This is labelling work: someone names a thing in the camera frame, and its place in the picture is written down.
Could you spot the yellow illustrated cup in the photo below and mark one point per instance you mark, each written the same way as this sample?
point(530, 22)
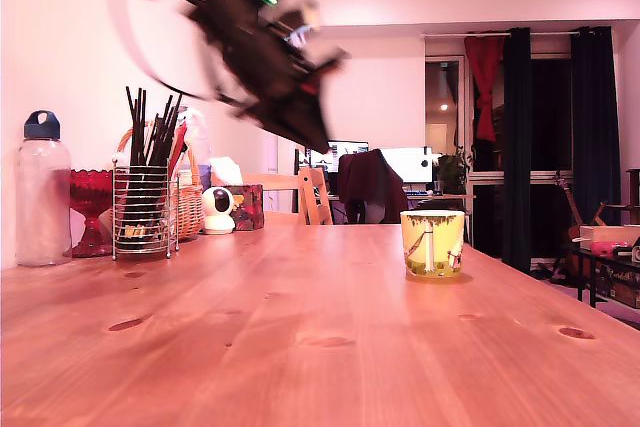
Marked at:
point(432, 247)

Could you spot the computer monitor with windows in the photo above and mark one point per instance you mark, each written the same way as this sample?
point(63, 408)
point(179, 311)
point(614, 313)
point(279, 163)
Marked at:
point(350, 157)

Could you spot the light wooden chair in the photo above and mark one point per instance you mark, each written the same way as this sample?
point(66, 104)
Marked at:
point(271, 181)

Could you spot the maroon jacket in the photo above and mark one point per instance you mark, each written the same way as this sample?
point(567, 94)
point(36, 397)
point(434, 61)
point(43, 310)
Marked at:
point(365, 177)

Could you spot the wooden high chair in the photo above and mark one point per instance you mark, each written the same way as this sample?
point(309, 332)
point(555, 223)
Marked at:
point(311, 197)

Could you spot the white tissue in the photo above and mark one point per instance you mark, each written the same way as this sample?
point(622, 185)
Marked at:
point(226, 169)

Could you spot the white plastic bag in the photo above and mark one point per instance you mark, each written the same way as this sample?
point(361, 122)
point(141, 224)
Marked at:
point(199, 139)

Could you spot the bright white computer monitor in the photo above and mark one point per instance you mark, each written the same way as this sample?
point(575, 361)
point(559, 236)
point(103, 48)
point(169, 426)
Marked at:
point(412, 164)

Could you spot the floral tissue box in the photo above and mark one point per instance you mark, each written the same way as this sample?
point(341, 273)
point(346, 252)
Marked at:
point(248, 209)

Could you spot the grey office chair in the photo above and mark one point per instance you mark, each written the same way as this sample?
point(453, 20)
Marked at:
point(375, 212)

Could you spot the black chopstick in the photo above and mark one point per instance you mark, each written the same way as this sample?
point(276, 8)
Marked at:
point(141, 122)
point(169, 119)
point(130, 117)

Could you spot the green potted plant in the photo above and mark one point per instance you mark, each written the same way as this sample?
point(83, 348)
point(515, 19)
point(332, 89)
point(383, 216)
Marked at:
point(452, 172)

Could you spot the tied red curtain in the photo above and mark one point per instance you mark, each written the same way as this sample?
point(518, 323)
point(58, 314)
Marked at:
point(484, 62)

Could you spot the narrow black curtain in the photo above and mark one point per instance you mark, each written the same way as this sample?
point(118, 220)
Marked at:
point(516, 147)

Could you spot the acoustic guitar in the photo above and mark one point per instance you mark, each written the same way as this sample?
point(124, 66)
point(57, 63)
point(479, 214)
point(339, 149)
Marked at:
point(570, 199)

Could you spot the clear bottle with blue cap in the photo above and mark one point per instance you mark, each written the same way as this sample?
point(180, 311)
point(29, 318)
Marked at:
point(42, 197)

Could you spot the wide black curtain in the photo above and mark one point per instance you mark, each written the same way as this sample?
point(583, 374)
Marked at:
point(595, 122)

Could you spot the pale wooden box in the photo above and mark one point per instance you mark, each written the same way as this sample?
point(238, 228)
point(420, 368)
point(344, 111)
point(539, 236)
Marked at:
point(610, 233)

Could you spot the pink object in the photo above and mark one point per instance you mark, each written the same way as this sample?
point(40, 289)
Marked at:
point(605, 247)

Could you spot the black side table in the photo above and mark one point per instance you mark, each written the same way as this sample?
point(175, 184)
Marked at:
point(593, 287)

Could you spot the dark board game box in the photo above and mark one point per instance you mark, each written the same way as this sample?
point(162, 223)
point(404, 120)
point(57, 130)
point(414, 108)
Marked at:
point(622, 282)

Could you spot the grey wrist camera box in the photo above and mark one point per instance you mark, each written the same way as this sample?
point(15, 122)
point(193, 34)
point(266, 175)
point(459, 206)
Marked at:
point(305, 17)

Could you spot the small white round camera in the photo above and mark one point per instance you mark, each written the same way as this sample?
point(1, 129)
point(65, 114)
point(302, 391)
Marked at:
point(218, 219)

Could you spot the white instant camera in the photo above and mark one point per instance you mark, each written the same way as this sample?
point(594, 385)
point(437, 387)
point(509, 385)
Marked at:
point(636, 249)

